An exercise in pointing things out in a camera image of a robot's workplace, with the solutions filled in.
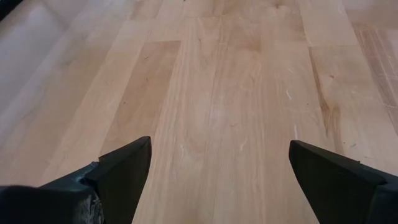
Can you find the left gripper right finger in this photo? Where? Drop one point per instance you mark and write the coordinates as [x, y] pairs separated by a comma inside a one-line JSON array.
[[342, 193]]

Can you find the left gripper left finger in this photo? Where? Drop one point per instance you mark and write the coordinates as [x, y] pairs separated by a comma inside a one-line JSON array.
[[121, 186]]

